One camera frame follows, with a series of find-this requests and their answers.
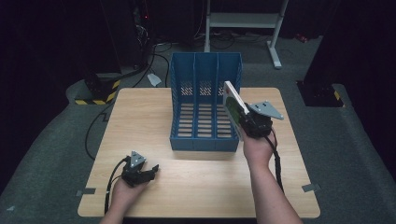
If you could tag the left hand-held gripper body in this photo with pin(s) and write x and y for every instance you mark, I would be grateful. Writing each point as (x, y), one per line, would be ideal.
(258, 123)

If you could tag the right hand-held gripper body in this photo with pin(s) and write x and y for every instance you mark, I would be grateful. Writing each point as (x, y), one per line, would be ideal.
(137, 172)

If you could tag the white book with green leaf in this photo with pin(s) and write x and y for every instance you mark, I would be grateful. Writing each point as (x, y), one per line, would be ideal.
(233, 107)

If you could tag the blue plastic file rack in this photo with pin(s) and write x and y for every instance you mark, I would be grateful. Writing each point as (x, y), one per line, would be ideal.
(204, 144)

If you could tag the person's left hand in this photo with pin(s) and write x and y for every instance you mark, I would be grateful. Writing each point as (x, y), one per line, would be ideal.
(127, 194)

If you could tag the person's right hand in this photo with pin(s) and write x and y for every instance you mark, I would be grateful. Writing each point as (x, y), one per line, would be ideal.
(257, 149)

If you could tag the grey tape piece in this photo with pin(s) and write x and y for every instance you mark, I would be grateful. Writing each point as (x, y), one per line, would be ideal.
(86, 191)
(310, 187)

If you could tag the black base with yellow stripes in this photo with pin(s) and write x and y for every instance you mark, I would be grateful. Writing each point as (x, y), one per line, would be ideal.
(320, 95)
(98, 93)

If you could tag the white metal stand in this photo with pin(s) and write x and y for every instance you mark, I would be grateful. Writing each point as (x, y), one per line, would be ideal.
(246, 20)

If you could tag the white scrap on floor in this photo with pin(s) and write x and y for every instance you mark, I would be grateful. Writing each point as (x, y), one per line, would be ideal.
(154, 79)

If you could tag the small red object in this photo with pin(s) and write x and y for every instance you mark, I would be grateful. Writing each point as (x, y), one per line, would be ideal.
(302, 38)

